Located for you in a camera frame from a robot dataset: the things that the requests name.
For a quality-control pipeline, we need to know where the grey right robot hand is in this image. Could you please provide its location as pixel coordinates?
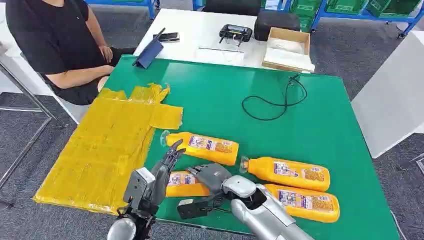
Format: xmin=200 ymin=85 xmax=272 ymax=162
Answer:
xmin=186 ymin=162 xmax=233 ymax=197

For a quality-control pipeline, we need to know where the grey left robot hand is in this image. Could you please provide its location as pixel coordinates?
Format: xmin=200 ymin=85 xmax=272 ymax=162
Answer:
xmin=148 ymin=139 xmax=187 ymax=204

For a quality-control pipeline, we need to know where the orange drink bottle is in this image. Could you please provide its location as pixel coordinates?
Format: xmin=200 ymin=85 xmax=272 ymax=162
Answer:
xmin=165 ymin=170 xmax=212 ymax=198
xmin=160 ymin=130 xmax=240 ymax=167
xmin=264 ymin=183 xmax=341 ymax=224
xmin=239 ymin=155 xmax=331 ymax=193

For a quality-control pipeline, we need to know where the yellow sheet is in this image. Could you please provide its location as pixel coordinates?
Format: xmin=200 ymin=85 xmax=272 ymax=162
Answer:
xmin=32 ymin=82 xmax=184 ymax=216

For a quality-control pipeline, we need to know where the green table mat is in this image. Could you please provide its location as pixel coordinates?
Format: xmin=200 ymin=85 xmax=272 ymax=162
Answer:
xmin=103 ymin=54 xmax=402 ymax=240

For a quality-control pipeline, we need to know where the white bench seat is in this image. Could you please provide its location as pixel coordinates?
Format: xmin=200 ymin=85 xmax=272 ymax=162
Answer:
xmin=52 ymin=95 xmax=93 ymax=126

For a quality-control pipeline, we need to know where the clear plastic sheet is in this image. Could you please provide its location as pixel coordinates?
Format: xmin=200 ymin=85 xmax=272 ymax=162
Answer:
xmin=194 ymin=46 xmax=246 ymax=66

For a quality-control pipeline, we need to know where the blue tablet case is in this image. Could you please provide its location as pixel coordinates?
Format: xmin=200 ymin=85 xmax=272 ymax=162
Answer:
xmin=132 ymin=27 xmax=166 ymax=70

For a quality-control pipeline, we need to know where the cardboard box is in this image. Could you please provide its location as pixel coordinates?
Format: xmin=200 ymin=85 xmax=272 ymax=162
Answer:
xmin=261 ymin=27 xmax=316 ymax=73

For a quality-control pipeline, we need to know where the person's left hand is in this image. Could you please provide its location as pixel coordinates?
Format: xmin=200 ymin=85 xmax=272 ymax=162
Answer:
xmin=98 ymin=44 xmax=115 ymax=64

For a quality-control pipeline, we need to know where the black smartphone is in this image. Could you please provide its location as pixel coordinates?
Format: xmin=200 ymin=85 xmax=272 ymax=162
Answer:
xmin=152 ymin=32 xmax=181 ymax=44

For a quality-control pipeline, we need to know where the white foam padding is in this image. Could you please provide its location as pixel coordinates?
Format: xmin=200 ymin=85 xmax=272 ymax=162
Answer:
xmin=264 ymin=37 xmax=316 ymax=71

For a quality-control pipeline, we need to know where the black handheld controller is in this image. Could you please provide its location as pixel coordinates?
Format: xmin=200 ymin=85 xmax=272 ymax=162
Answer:
xmin=218 ymin=23 xmax=254 ymax=48

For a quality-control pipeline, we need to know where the black bag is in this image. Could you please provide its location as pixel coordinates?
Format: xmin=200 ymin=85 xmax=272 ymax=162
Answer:
xmin=253 ymin=10 xmax=302 ymax=42

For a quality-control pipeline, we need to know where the black chair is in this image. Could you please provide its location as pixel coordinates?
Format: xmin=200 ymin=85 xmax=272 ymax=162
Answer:
xmin=202 ymin=0 xmax=263 ymax=17

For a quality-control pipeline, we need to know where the person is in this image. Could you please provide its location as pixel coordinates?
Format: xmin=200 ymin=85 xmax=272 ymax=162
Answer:
xmin=4 ymin=0 xmax=137 ymax=107

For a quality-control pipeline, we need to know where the blue metal rack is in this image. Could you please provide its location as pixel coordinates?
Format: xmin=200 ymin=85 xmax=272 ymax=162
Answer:
xmin=309 ymin=0 xmax=424 ymax=39
xmin=84 ymin=0 xmax=161 ymax=21

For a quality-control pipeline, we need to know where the green plastic crate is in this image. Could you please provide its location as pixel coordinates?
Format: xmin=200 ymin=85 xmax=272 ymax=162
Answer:
xmin=324 ymin=0 xmax=369 ymax=16
xmin=365 ymin=0 xmax=422 ymax=19
xmin=289 ymin=0 xmax=324 ymax=18
xmin=297 ymin=15 xmax=316 ymax=34

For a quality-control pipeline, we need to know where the white side table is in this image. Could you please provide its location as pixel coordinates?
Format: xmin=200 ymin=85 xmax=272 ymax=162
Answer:
xmin=351 ymin=30 xmax=424 ymax=160

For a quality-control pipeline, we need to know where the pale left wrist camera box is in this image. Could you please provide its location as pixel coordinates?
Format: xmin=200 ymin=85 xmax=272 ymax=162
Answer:
xmin=123 ymin=166 xmax=157 ymax=207

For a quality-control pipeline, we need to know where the dark right wrist camera box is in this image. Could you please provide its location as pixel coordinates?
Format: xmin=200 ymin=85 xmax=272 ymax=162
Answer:
xmin=176 ymin=198 xmax=210 ymax=221

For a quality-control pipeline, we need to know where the black cable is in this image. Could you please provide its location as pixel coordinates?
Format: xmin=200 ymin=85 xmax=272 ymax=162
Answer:
xmin=241 ymin=73 xmax=309 ymax=122

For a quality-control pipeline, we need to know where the grey metal frame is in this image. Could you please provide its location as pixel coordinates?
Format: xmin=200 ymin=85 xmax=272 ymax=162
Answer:
xmin=0 ymin=62 xmax=58 ymax=190

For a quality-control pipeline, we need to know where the white cable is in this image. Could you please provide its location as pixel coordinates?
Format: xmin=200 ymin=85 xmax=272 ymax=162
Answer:
xmin=390 ymin=209 xmax=409 ymax=240

